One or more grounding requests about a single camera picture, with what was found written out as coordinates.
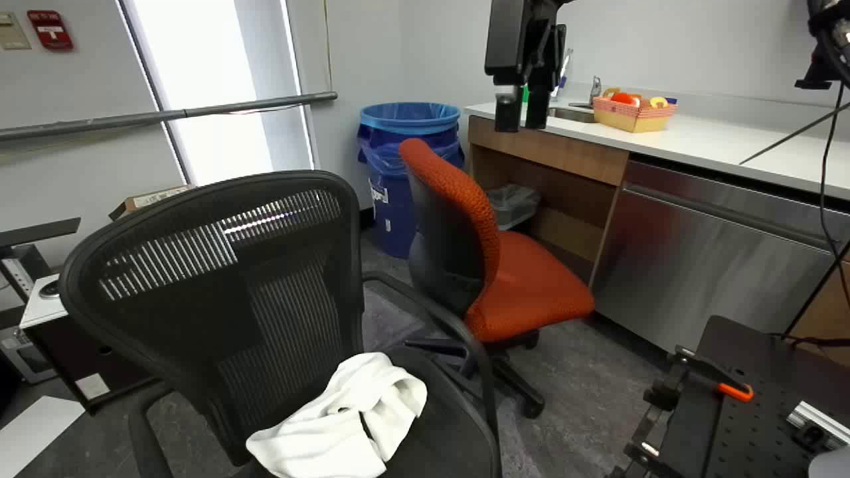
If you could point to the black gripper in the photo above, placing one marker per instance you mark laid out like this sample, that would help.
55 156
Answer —
518 35

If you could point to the white cloth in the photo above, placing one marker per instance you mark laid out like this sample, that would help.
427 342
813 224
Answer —
354 425

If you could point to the orange office chair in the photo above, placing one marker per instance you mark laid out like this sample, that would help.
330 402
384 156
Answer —
521 282

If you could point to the black mesh office chair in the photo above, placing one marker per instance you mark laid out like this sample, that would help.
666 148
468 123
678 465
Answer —
222 302

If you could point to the wooden counter with white top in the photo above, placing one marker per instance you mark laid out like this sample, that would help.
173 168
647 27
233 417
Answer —
548 151

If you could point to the steel sink basin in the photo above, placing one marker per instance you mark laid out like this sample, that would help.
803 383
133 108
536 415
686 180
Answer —
576 112

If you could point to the short chrome sink fixture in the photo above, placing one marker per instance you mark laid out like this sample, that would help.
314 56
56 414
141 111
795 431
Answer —
594 91

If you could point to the small grey trash can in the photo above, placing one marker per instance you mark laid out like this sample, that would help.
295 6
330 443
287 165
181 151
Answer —
518 205

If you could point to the basket with fruit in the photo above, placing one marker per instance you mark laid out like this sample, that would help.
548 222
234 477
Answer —
631 116

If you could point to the stainless steel cabinet panel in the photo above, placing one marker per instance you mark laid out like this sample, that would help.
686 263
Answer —
699 257

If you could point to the thin black tripod leg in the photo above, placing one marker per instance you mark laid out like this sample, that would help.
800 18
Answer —
797 131

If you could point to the bright window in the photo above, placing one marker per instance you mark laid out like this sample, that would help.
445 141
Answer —
222 70

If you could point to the cardboard box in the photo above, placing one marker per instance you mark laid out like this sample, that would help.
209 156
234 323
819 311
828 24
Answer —
133 205

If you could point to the black perforated robot table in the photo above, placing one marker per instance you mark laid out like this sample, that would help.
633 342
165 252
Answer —
752 443

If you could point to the aluminium extrusion bar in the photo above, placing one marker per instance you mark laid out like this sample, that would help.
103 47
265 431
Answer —
819 420

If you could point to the red fire alarm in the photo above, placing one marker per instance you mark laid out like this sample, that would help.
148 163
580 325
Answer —
51 31

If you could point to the dark flat shelf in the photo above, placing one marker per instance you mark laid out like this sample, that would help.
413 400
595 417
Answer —
35 236

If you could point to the white floor board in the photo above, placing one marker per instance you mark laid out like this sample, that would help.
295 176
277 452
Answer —
31 435

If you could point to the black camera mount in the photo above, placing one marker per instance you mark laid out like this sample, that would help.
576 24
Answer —
828 35

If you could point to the grey wall handrail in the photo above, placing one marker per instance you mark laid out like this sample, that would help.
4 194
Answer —
177 112

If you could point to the beige wall sign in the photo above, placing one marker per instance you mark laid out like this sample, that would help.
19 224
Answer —
14 32

